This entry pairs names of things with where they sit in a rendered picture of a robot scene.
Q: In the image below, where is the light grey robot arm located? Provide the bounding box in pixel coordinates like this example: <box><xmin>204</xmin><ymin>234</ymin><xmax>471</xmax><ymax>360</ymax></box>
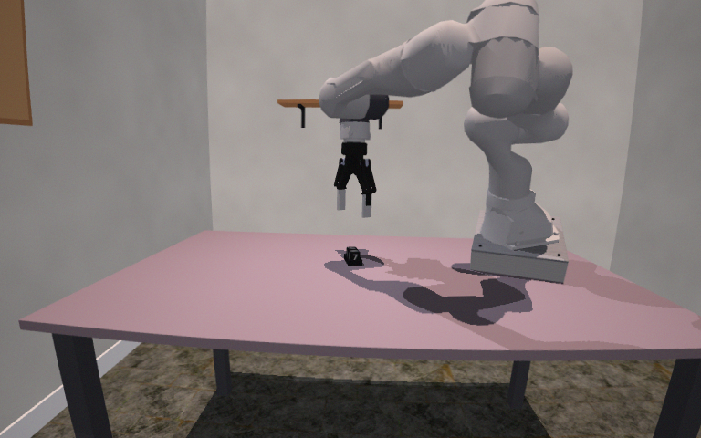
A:
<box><xmin>319</xmin><ymin>0</ymin><xmax>572</xmax><ymax>250</ymax></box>

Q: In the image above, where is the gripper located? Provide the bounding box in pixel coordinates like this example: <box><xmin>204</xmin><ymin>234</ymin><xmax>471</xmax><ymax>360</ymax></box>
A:
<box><xmin>334</xmin><ymin>142</ymin><xmax>377</xmax><ymax>218</ymax></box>

